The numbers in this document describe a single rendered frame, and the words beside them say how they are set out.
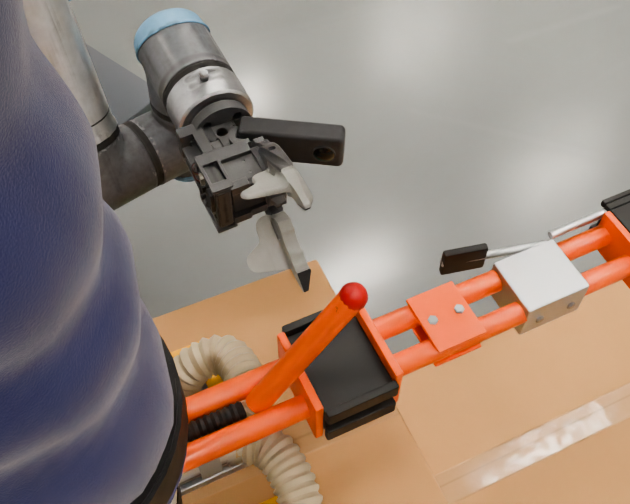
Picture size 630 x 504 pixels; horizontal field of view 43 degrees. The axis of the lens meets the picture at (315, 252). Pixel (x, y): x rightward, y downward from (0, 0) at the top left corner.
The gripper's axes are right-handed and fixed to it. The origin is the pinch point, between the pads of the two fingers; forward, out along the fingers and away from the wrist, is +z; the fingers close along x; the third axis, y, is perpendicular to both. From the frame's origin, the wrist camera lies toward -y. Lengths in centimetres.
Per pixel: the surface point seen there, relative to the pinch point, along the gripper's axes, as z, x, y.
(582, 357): 7, -52, -47
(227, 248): -76, -109, -14
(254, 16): -159, -111, -58
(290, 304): -2.2, -12.5, 1.8
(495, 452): 14, -52, -25
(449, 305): 12.1, 2.3, -7.9
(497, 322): 15.4, 1.9, -11.2
